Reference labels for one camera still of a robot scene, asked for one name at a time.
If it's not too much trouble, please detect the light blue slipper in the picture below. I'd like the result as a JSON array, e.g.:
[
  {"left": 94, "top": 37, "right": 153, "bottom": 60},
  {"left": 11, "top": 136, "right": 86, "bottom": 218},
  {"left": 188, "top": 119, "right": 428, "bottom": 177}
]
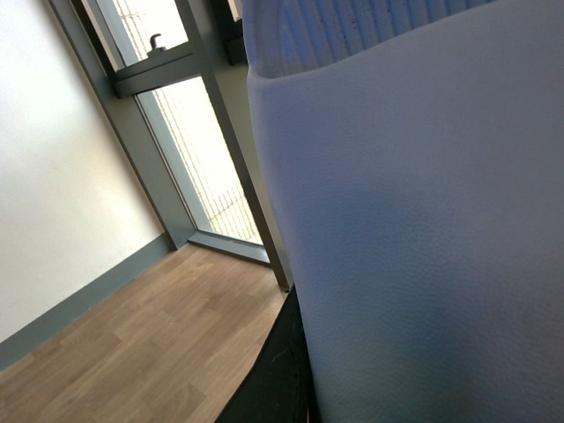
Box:
[{"left": 243, "top": 1, "right": 563, "bottom": 422}]

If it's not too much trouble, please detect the left window with dark frame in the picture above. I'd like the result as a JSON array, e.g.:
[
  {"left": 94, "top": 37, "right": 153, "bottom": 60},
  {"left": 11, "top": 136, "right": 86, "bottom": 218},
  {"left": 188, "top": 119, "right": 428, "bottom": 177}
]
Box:
[{"left": 51, "top": 1, "right": 293, "bottom": 288}]

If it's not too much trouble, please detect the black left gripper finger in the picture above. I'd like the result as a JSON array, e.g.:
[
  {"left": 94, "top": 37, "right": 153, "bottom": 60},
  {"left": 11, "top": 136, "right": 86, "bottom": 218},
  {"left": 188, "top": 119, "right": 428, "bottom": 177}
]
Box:
[{"left": 216, "top": 290, "right": 320, "bottom": 423}]

